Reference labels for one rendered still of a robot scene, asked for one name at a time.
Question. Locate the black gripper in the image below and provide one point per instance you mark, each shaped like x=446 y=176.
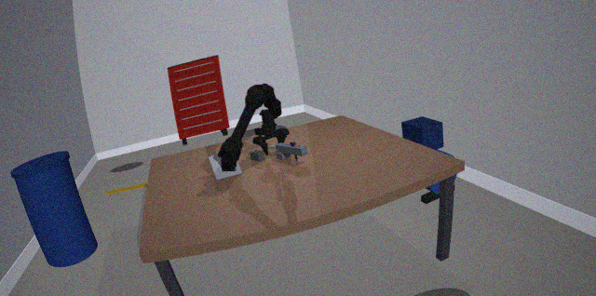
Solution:
x=269 y=131

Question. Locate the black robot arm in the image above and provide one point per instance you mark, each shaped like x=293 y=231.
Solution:
x=257 y=95

